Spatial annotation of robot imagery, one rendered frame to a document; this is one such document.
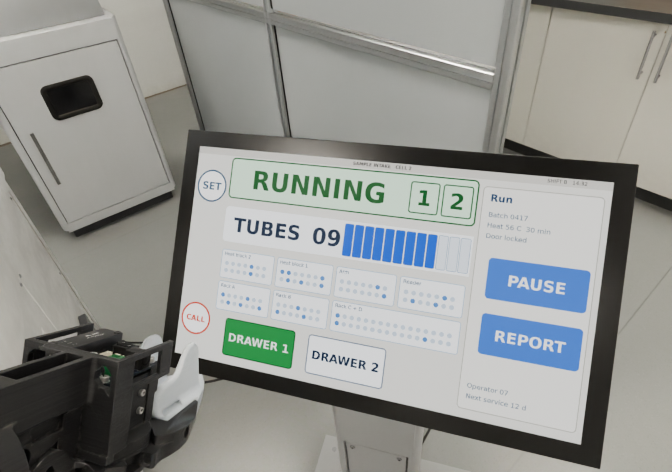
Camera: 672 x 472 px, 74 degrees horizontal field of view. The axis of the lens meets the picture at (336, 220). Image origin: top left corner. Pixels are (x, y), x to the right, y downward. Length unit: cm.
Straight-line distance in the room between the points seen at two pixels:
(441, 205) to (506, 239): 8
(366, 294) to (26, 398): 35
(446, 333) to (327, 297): 14
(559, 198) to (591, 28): 203
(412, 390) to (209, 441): 122
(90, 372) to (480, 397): 38
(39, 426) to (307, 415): 139
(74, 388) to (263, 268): 30
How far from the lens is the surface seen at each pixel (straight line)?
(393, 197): 51
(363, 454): 95
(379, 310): 52
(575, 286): 52
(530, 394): 54
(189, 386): 40
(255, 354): 58
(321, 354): 54
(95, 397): 31
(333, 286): 53
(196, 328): 61
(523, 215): 51
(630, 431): 180
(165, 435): 35
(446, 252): 50
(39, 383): 28
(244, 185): 57
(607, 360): 54
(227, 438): 167
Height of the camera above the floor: 145
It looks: 39 degrees down
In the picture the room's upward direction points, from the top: 5 degrees counter-clockwise
